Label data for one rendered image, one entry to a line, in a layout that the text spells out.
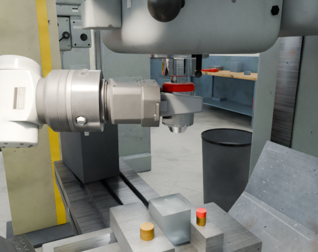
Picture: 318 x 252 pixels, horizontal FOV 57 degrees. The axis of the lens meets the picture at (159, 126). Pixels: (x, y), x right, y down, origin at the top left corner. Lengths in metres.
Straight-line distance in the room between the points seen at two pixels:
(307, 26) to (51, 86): 0.33
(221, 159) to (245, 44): 1.99
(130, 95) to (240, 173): 2.07
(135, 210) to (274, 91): 0.46
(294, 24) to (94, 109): 0.27
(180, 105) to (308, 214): 0.42
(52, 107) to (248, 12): 0.26
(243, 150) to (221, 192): 0.39
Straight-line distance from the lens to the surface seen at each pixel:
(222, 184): 2.43
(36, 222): 2.42
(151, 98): 0.37
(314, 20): 0.42
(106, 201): 0.81
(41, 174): 2.26
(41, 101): 0.41
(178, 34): 0.31
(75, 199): 0.84
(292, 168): 0.75
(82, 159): 0.89
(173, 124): 0.41
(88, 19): 0.36
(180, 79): 0.42
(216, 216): 0.61
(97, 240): 0.55
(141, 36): 0.32
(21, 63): 0.44
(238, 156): 2.33
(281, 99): 0.77
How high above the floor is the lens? 1.31
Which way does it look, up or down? 15 degrees down
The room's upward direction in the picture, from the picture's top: straight up
